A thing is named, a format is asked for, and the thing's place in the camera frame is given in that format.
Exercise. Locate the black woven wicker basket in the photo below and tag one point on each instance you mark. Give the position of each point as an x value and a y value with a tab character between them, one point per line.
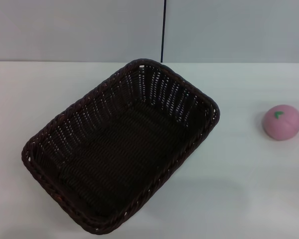
119	154

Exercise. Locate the pink toy peach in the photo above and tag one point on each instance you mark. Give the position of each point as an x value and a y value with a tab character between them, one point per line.
284	125

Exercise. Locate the dark vertical wall strip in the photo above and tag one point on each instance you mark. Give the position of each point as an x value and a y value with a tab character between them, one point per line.
163	30

